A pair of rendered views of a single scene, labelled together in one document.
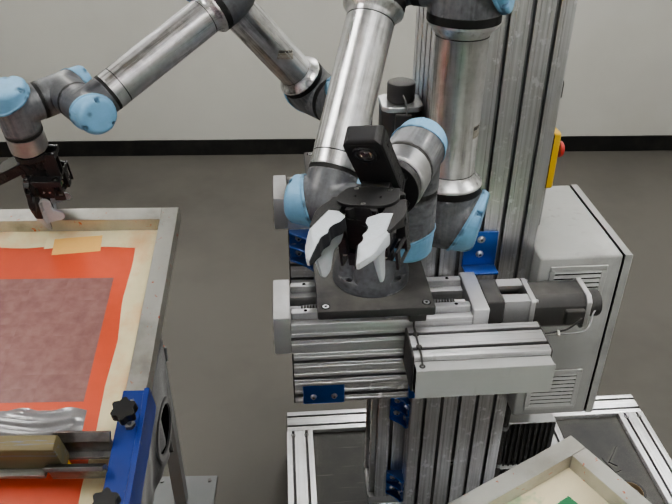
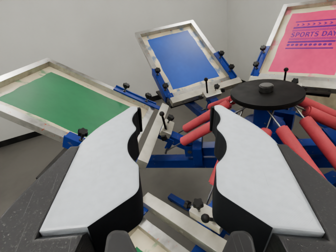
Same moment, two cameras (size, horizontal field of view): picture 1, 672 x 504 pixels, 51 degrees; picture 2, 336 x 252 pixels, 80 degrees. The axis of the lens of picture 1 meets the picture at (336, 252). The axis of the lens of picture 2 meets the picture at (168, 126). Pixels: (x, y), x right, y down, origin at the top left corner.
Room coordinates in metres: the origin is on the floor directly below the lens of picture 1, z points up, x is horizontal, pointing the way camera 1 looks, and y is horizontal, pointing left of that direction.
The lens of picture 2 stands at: (0.71, -0.03, 1.73)
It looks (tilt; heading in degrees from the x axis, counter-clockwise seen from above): 31 degrees down; 167
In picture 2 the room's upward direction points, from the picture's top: 11 degrees counter-clockwise
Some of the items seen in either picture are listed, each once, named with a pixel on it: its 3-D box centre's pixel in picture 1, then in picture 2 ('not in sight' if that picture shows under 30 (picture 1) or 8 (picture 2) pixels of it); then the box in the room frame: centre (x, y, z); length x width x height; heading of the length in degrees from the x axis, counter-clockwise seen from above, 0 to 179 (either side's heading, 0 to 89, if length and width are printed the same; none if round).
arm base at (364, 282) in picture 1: (371, 255); not in sight; (1.17, -0.07, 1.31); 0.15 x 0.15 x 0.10
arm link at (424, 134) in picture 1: (413, 156); not in sight; (0.88, -0.10, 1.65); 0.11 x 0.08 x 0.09; 160
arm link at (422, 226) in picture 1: (397, 217); not in sight; (0.89, -0.09, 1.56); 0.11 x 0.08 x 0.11; 70
